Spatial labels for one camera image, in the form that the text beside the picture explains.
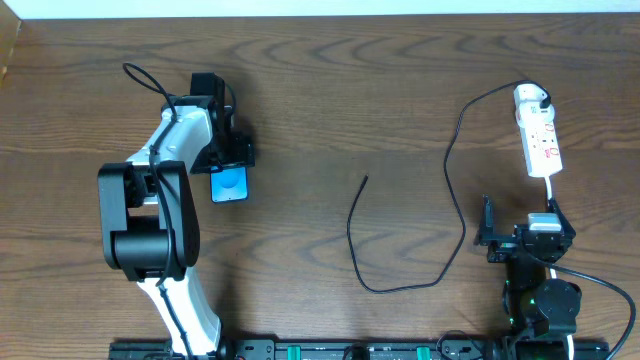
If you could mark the blue screen smartphone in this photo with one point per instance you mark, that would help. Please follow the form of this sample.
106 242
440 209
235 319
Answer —
229 185

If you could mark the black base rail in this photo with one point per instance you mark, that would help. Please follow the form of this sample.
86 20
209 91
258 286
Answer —
446 349

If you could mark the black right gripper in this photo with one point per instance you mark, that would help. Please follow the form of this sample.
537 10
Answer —
507 240

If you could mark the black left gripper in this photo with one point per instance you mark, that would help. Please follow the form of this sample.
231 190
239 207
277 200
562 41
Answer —
240 151

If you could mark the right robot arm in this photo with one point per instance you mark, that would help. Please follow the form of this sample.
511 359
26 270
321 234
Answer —
542 309

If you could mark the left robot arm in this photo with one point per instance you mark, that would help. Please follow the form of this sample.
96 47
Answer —
149 225

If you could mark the white power strip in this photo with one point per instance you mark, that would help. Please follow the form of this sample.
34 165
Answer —
540 143

